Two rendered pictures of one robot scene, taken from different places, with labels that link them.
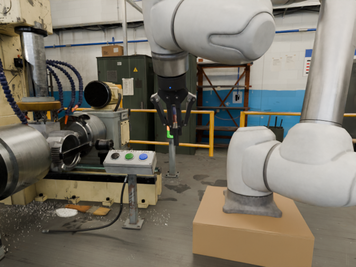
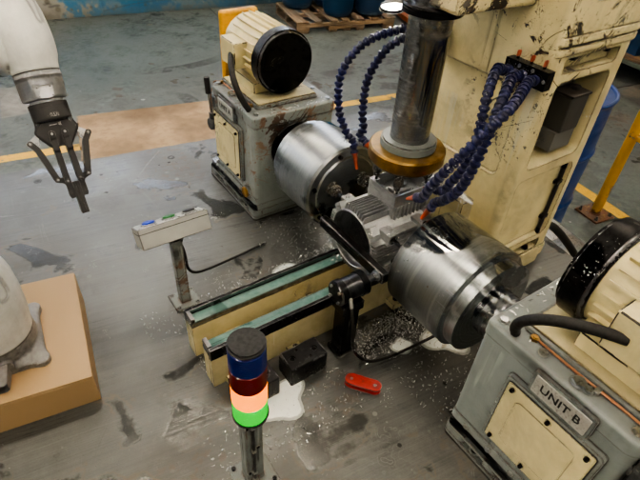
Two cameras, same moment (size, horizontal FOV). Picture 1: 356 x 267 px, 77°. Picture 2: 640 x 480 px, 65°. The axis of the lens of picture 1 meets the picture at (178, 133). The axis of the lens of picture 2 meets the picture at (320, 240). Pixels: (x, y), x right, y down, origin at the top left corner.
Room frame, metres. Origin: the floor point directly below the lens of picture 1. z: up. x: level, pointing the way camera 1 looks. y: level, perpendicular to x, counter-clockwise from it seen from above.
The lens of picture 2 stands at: (1.69, -0.22, 1.81)
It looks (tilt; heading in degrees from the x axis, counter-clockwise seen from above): 40 degrees down; 136
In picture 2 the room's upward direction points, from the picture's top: 4 degrees clockwise
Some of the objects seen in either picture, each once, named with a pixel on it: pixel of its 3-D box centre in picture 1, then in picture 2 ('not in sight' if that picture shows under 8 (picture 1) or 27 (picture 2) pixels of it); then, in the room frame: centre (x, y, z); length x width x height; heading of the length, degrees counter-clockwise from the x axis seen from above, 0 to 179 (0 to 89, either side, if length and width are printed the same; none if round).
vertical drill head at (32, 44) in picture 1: (36, 80); (414, 105); (1.05, 0.65, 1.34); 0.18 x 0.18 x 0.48
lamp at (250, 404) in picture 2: not in sight; (249, 389); (1.28, 0.03, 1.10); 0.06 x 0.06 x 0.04
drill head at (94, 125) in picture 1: (83, 134); (465, 287); (1.33, 0.57, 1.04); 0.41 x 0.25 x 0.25; 173
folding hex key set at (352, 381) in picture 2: not in sight; (363, 384); (1.27, 0.35, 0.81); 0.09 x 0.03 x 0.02; 32
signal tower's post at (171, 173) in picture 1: (172, 141); (250, 418); (1.28, 0.03, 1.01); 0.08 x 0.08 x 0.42; 83
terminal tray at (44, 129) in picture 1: (42, 130); (398, 192); (1.05, 0.65, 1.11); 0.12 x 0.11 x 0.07; 83
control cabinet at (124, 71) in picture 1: (127, 108); not in sight; (4.51, 1.01, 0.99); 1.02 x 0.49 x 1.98; 75
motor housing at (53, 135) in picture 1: (51, 150); (381, 227); (1.05, 0.61, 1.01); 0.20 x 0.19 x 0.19; 83
